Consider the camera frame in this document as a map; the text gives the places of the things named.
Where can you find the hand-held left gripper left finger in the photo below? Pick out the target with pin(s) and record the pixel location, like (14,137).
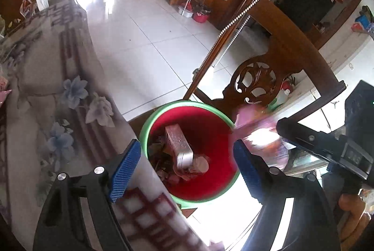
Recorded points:
(125,172)

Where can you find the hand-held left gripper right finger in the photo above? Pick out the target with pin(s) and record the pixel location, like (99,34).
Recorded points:
(248,169)

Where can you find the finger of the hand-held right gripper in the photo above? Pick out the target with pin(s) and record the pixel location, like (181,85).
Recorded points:
(309,138)

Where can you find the pink snack wrapper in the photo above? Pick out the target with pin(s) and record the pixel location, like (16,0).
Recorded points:
(260,134)

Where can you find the red bin green rim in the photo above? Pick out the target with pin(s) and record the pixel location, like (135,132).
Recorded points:
(210,137)

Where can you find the person's right hand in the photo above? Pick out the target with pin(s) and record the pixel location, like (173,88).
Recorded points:
(353,219)

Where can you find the white jug red cap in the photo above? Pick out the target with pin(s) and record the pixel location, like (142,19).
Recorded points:
(284,93)

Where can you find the silver metal tin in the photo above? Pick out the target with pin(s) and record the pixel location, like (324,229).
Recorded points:
(179,148)

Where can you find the carved wooden chair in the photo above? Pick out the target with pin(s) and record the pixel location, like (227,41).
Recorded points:
(292,34)

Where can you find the colourful toy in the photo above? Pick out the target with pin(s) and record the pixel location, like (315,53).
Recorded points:
(363,21)

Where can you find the black television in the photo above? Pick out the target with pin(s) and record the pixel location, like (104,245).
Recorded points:
(306,2)

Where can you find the red mop bucket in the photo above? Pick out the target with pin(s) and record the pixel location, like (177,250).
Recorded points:
(201,15)

